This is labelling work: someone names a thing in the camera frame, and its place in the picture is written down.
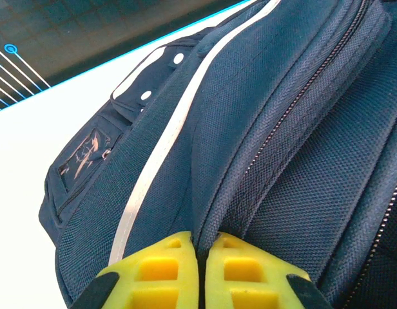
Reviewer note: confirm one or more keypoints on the navy blue backpack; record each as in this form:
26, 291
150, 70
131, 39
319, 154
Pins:
250, 128

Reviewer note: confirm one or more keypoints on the blue printed enclosure panel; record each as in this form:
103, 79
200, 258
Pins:
73, 32

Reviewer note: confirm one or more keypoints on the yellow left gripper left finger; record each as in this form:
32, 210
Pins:
137, 270

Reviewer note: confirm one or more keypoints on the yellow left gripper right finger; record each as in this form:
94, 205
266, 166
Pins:
276, 273

